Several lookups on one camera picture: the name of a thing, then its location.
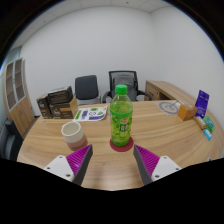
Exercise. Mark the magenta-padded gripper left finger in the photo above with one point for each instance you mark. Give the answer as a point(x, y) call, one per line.
point(65, 166)

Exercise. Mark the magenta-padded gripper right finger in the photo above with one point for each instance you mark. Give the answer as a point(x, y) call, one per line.
point(161, 166)

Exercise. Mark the green tea drink bottle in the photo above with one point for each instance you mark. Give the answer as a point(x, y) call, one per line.
point(121, 120)

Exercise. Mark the white and brown ceramic mug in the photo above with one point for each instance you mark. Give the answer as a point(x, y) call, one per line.
point(74, 135)

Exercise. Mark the flat round red coaster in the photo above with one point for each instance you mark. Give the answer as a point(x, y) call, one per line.
point(115, 147)

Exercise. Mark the brown box with yellow label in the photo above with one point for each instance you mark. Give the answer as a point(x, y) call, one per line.
point(64, 110)

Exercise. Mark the small blue packet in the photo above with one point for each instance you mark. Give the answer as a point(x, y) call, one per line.
point(207, 134)

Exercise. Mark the printed sticker sheet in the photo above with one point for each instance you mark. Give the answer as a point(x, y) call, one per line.
point(90, 114)

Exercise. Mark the small orange wooden box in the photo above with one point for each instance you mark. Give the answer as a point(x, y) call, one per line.
point(186, 112)

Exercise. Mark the black leather armchair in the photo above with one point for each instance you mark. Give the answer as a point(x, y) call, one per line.
point(8, 141)

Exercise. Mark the purple carton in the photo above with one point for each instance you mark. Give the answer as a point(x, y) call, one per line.
point(202, 103)

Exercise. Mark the wooden shelf cabinet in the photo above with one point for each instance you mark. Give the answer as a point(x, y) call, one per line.
point(18, 106)

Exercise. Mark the wooden side desk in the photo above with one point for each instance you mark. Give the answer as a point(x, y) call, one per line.
point(163, 90)

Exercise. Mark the grey padded office chair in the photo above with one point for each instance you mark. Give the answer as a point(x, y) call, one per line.
point(86, 88)

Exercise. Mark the black mesh office chair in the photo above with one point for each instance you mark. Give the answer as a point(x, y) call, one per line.
point(124, 80)

